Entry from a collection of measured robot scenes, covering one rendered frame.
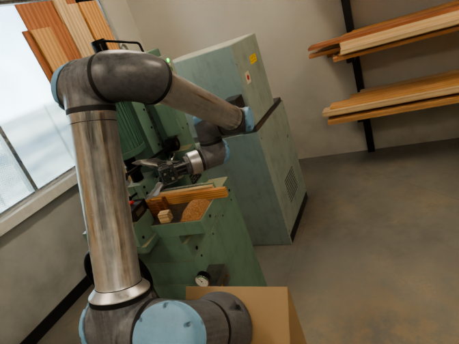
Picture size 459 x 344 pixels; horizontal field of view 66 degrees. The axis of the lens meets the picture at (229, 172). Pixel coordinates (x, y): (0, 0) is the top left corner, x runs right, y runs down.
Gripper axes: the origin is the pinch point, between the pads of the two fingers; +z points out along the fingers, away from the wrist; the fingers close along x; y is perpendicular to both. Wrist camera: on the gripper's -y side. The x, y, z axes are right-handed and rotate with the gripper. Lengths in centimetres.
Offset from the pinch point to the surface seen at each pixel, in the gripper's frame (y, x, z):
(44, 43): -168, -84, 24
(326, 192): -110, 89, -145
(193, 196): -5.1, 15.2, -19.3
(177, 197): -10.1, 14.7, -13.2
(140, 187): -14.3, 5.9, -0.5
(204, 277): 12.4, 42.0, -10.5
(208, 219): 7.4, 22.3, -20.0
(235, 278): -18, 68, -28
